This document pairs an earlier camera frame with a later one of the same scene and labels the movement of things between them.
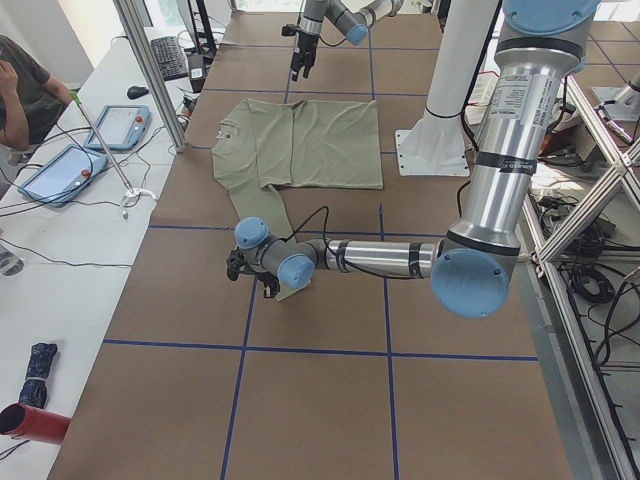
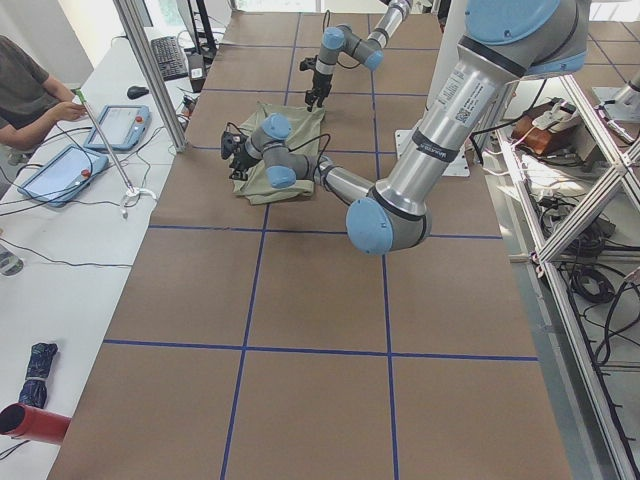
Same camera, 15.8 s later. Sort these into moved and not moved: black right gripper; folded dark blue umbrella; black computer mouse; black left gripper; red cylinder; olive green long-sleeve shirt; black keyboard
Moved: olive green long-sleeve shirt; black left gripper; black right gripper
Not moved: black computer mouse; red cylinder; folded dark blue umbrella; black keyboard
